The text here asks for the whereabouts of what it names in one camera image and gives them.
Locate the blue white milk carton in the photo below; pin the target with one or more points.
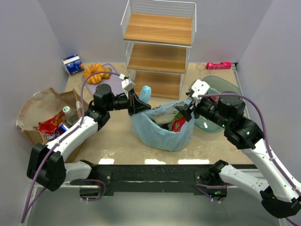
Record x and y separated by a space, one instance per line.
73 64

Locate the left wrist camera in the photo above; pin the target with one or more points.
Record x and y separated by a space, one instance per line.
126 83

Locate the lavender cutting board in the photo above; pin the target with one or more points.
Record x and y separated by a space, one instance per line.
114 81

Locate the pink box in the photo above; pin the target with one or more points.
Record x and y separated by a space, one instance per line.
219 66

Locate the green label water bottle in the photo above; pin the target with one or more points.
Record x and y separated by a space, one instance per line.
70 116

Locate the light blue plastic bag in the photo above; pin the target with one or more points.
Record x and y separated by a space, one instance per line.
161 136

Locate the clear green food container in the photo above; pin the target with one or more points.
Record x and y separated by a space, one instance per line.
217 85

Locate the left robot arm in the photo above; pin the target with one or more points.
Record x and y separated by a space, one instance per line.
47 165

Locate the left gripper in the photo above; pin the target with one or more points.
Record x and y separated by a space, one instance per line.
131 103

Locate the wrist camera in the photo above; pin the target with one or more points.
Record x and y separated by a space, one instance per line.
198 87
126 83

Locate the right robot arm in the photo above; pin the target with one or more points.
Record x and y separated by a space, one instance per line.
279 193

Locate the white radish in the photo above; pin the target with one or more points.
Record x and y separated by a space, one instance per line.
164 119

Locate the red grape bunch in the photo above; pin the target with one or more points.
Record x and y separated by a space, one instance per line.
215 99

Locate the red bull can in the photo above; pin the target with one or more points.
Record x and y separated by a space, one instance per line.
63 127

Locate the bread slice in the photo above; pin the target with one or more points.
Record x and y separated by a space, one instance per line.
107 75

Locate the black base frame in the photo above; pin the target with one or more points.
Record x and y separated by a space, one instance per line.
197 179

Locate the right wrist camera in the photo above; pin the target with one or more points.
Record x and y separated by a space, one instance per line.
198 87

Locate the red dragon fruit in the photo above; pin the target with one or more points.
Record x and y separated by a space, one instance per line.
178 124

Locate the white wire wooden shelf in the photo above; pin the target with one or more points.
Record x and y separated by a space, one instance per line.
158 36

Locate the red candy bag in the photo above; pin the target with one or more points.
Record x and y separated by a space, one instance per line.
49 128

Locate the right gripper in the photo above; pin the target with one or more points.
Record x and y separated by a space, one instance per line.
193 108

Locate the brown paper grocery bag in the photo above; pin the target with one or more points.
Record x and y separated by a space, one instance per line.
41 107

